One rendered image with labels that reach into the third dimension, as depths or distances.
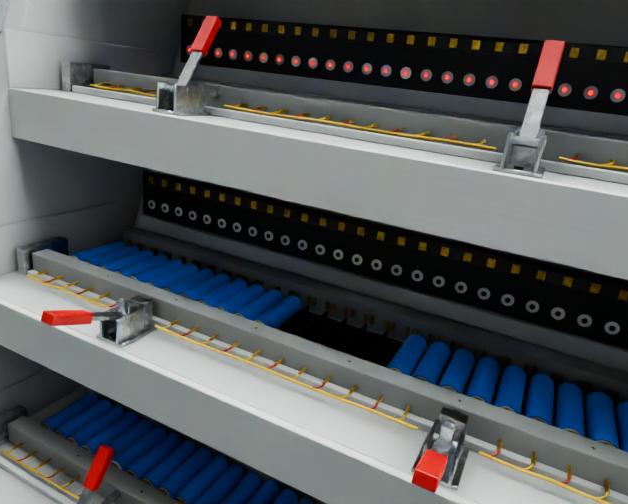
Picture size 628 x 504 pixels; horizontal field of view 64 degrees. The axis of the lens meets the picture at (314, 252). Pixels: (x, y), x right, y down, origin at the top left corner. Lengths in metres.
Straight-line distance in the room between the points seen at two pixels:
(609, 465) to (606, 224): 0.15
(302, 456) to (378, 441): 0.05
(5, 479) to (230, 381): 0.29
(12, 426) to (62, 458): 0.08
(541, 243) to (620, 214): 0.04
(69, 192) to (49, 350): 0.20
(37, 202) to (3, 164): 0.05
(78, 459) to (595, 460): 0.45
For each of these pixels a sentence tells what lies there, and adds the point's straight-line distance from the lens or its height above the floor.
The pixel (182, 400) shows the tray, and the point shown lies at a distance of 0.40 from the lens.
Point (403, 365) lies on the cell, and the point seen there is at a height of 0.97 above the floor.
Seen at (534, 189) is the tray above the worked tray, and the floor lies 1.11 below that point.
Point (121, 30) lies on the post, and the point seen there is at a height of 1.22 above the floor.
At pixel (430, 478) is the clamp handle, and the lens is 0.27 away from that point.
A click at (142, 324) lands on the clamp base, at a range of 0.45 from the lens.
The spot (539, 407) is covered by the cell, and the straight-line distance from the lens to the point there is 0.40.
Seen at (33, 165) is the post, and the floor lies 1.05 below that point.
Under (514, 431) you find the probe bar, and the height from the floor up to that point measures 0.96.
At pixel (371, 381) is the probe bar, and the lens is 0.37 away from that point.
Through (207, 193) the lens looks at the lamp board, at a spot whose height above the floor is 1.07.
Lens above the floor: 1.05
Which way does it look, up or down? 2 degrees down
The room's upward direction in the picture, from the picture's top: 14 degrees clockwise
